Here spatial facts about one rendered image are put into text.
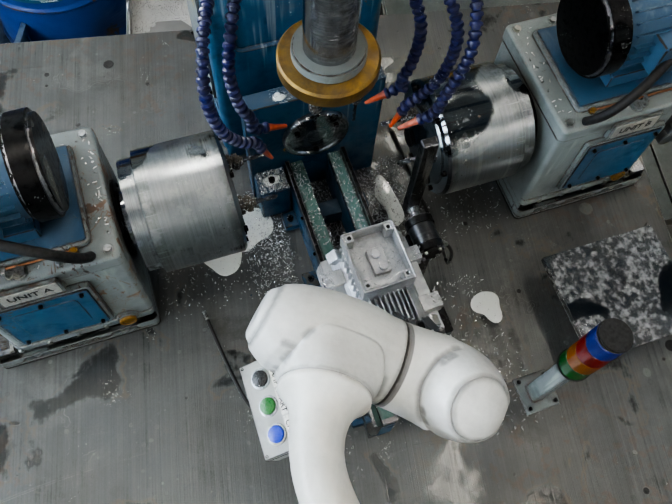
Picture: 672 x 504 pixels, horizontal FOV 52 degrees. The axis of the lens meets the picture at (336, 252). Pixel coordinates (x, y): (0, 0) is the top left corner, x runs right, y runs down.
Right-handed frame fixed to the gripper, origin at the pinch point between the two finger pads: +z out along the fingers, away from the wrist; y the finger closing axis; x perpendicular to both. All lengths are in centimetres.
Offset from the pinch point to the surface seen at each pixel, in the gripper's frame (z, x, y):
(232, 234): 24.3, -19.6, 17.6
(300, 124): 35, -37, -2
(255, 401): 10.9, 8.7, 22.0
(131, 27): 144, -89, 28
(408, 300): 12.5, -0.2, -9.5
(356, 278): 11.3, -7.1, -0.9
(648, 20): 6, -38, -63
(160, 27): 144, -87, 19
